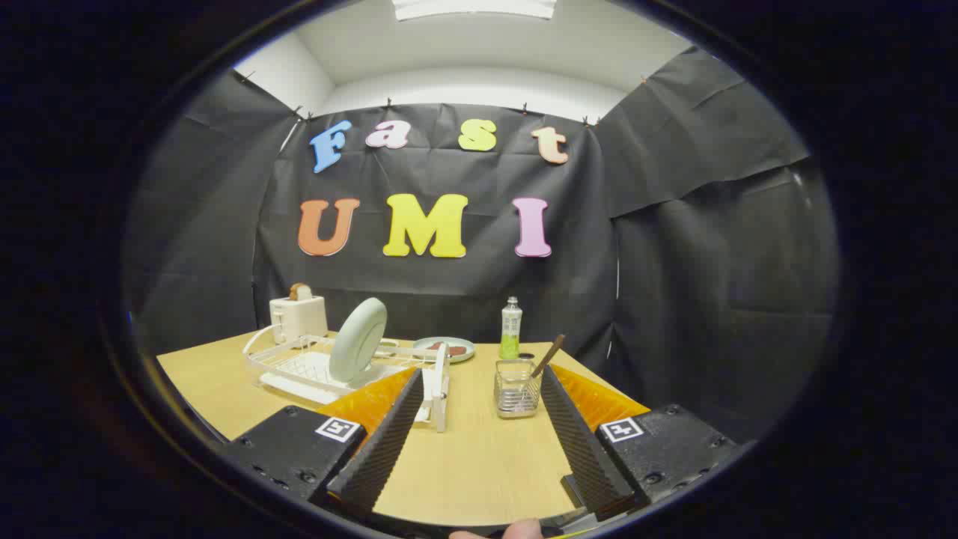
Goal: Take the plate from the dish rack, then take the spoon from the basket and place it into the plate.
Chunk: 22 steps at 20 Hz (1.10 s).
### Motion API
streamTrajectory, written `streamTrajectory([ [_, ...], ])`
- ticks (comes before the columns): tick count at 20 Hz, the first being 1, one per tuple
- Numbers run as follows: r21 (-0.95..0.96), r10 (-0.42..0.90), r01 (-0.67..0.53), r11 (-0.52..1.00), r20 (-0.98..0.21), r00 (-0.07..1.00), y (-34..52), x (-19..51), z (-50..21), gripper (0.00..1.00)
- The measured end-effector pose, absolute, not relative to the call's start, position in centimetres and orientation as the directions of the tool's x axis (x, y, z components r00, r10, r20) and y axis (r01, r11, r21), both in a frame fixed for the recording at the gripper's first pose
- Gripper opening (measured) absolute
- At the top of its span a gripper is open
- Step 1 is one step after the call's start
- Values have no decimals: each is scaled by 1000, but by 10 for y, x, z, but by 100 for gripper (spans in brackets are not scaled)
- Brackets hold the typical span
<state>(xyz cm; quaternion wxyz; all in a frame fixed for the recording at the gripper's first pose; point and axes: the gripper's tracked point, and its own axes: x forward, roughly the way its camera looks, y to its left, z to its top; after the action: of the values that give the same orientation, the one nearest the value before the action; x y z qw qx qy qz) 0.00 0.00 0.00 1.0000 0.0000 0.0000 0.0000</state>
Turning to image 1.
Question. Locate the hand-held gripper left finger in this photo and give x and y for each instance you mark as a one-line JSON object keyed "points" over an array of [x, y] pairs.
{"points": [[382, 449]]}

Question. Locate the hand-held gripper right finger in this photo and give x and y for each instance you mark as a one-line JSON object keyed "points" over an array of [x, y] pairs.
{"points": [[584, 449]]}

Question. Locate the pale green plate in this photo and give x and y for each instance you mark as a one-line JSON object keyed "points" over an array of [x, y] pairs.
{"points": [[358, 340]]}

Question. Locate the pale blue serving dish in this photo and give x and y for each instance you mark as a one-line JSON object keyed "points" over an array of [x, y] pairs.
{"points": [[465, 354]]}

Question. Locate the brown fried meat piece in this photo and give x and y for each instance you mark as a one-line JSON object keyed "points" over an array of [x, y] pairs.
{"points": [[458, 349], [438, 347]]}

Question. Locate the green tea bottle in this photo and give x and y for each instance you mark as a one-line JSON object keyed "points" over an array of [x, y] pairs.
{"points": [[510, 329]]}

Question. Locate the white toaster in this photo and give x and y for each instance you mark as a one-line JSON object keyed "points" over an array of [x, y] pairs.
{"points": [[299, 318]]}

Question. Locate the black backdrop cloth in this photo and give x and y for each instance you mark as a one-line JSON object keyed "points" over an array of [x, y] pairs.
{"points": [[449, 292]]}

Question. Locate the toasted bread slice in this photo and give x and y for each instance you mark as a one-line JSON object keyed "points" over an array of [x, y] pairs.
{"points": [[301, 292]]}

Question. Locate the ceiling light panel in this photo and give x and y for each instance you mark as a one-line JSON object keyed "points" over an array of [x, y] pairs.
{"points": [[471, 7]]}

